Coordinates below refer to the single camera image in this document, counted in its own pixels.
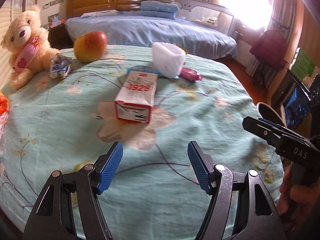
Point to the white black trash bin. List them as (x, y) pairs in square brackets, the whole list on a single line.
[(268, 113)]

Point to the red white carton box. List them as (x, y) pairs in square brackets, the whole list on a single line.
[(135, 99)]

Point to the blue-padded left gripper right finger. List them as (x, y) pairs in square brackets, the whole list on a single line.
[(203, 167)]

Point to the cream teddy bear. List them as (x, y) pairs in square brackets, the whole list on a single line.
[(30, 49)]

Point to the red pink plastic wrapper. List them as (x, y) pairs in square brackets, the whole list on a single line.
[(4, 112)]

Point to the white foam fruit net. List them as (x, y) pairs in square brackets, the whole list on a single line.
[(168, 59)]

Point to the floral teal bed sheet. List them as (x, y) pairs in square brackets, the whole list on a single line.
[(63, 125)]

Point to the person's right hand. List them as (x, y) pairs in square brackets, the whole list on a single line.
[(304, 196)]

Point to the black television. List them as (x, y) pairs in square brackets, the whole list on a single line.
[(292, 102)]

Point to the red hanging jacket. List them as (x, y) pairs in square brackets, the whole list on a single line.
[(270, 47)]

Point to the blue quilted bed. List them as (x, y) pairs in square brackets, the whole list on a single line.
[(143, 31)]

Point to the pink jelly pouch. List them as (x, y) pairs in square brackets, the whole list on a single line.
[(190, 74)]

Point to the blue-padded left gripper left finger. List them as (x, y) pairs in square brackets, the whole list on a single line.
[(107, 165)]

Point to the blue folded pillows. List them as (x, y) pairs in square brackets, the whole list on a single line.
[(159, 8)]

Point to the framed photo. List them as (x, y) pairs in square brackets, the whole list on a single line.
[(53, 20)]

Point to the green stacked boxes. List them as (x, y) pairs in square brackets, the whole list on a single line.
[(302, 65)]

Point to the grey bed guard rail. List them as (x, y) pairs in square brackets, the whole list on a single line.
[(209, 15)]

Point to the wooden headboard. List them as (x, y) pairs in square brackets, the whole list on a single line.
[(75, 8)]

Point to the blue white crumpled wrapper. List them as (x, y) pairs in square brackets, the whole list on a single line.
[(60, 66)]

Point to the red yellow apple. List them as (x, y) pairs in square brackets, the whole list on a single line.
[(90, 46)]

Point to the dark wooden nightstand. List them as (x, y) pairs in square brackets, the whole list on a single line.
[(59, 38)]

